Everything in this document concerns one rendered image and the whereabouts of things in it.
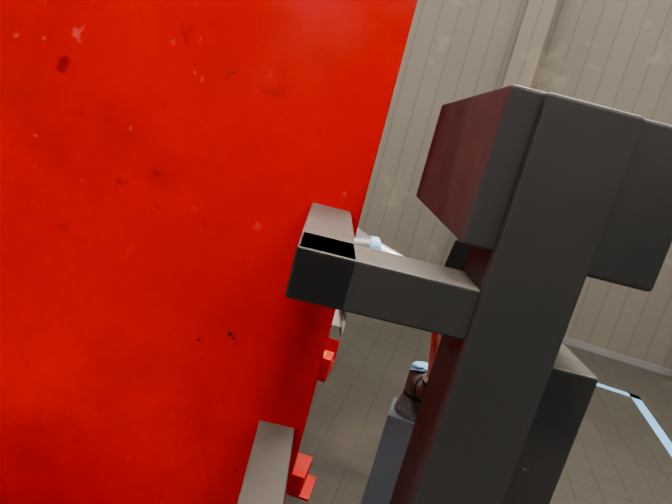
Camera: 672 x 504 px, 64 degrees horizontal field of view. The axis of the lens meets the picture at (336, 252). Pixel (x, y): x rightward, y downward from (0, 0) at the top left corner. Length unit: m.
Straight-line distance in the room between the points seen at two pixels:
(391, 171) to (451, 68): 1.43
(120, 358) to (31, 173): 0.41
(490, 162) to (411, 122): 6.28
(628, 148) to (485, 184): 0.17
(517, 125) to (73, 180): 0.84
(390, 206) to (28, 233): 6.02
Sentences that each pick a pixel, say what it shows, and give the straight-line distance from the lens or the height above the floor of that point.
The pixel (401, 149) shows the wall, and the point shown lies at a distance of 6.94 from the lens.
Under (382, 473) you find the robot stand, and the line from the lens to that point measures 2.46.
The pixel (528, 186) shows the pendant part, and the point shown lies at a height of 1.84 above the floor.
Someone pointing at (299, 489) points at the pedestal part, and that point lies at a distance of 3.00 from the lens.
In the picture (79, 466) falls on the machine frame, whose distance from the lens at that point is 1.40.
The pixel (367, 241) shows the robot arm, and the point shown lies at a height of 1.51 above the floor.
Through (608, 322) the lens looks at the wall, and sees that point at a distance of 7.35.
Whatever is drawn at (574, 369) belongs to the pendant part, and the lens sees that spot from 0.88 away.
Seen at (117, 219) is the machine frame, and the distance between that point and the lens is 1.15.
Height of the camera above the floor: 1.85
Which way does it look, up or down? 13 degrees down
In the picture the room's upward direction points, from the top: 15 degrees clockwise
